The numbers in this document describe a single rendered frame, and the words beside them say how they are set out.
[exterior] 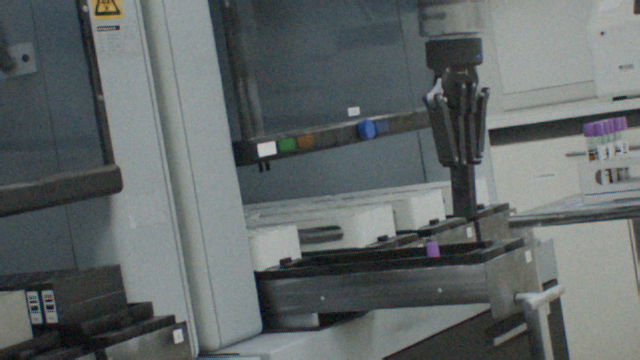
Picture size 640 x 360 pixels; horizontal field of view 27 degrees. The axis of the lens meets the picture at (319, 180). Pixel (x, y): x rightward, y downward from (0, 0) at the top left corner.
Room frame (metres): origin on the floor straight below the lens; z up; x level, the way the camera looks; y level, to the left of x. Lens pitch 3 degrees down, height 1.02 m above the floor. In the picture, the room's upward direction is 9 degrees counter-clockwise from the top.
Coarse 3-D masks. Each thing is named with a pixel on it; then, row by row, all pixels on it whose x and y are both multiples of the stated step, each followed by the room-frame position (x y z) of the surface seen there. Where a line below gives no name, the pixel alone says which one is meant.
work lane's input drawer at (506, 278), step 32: (320, 256) 1.90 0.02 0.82; (352, 256) 1.87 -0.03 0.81; (384, 256) 1.84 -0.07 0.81; (416, 256) 1.81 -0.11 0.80; (448, 256) 1.66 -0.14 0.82; (480, 256) 1.64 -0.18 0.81; (512, 256) 1.68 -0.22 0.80; (288, 288) 1.79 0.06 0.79; (320, 288) 1.76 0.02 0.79; (352, 288) 1.73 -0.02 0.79; (384, 288) 1.71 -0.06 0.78; (416, 288) 1.68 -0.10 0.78; (448, 288) 1.65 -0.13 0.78; (480, 288) 1.63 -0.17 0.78; (512, 288) 1.67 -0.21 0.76
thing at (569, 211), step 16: (544, 208) 2.02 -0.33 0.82; (560, 208) 1.98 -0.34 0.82; (576, 208) 1.94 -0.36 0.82; (592, 208) 1.91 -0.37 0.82; (608, 208) 1.89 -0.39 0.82; (624, 208) 1.87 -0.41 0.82; (512, 224) 1.98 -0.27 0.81; (528, 224) 1.96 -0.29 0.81; (544, 224) 1.95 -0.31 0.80; (560, 224) 1.94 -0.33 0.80; (576, 224) 1.92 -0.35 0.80; (528, 240) 1.97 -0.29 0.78; (544, 304) 1.99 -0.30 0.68; (528, 320) 1.98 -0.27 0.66; (544, 320) 1.98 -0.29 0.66; (528, 336) 1.99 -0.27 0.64; (544, 336) 1.98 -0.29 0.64; (544, 352) 1.97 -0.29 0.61
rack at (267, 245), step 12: (264, 228) 1.94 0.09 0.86; (276, 228) 1.91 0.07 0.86; (288, 228) 1.90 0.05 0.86; (252, 240) 1.84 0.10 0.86; (264, 240) 1.85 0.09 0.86; (276, 240) 1.87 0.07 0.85; (288, 240) 1.90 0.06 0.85; (252, 252) 1.84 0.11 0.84; (264, 252) 1.85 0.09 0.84; (276, 252) 1.87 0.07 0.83; (288, 252) 1.89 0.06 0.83; (252, 264) 1.84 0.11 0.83; (264, 264) 1.84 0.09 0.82; (276, 264) 1.87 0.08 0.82
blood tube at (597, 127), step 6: (594, 126) 1.96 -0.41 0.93; (600, 126) 1.96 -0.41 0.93; (594, 132) 1.96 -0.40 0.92; (600, 132) 1.96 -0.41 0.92; (600, 138) 1.96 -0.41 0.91; (600, 144) 1.96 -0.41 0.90; (600, 150) 1.96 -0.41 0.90; (600, 156) 1.96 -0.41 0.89; (606, 156) 1.96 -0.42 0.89; (606, 168) 1.96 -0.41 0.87; (600, 174) 1.96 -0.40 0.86; (606, 174) 1.96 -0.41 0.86; (600, 180) 1.96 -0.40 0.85; (606, 180) 1.96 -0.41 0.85
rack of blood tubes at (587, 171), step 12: (612, 156) 1.98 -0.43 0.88; (624, 156) 1.96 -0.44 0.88; (636, 156) 1.92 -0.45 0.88; (588, 168) 1.97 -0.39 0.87; (600, 168) 1.96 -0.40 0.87; (588, 180) 1.97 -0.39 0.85; (624, 180) 1.98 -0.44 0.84; (636, 180) 1.95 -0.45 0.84; (588, 192) 1.97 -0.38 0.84; (600, 192) 1.96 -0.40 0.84; (624, 192) 1.94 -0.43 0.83; (636, 192) 1.92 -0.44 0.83
